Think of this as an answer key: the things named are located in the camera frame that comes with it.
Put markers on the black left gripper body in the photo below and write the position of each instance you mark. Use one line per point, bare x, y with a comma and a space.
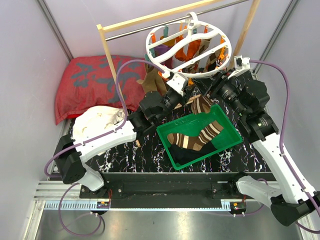
185, 94

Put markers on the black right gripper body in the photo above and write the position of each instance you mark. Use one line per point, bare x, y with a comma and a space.
223, 85

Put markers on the white round clip hanger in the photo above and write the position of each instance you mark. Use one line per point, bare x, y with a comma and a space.
189, 67

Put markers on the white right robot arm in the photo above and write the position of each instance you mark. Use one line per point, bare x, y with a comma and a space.
295, 198

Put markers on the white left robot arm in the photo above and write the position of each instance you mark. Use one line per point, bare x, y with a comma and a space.
71, 156

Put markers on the argyle brown hanging sock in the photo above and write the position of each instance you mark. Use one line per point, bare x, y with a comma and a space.
212, 61

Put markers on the olive brown hanging sock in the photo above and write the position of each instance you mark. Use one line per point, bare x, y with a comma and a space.
152, 81

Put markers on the orange hanging sock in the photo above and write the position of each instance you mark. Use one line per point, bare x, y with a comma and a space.
192, 49

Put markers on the purple hanging sock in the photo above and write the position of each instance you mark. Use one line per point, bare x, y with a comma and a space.
160, 50

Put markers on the green plastic tray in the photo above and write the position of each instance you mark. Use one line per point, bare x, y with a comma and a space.
192, 124

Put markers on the black sock in tray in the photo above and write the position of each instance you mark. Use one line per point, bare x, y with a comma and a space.
183, 156

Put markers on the metal hanging rod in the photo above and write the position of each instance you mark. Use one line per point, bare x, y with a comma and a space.
174, 20

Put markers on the white crumpled cloth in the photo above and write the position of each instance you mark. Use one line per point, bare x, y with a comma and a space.
96, 121

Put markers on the red patterned pillow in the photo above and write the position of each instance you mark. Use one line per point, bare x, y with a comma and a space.
87, 82

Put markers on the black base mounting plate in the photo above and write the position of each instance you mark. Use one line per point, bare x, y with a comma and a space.
166, 191

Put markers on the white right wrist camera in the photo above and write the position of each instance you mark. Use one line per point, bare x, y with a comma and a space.
241, 64

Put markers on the wooden drying rack frame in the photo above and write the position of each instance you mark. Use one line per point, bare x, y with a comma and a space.
112, 67

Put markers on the aluminium rail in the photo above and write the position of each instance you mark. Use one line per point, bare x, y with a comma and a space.
57, 195

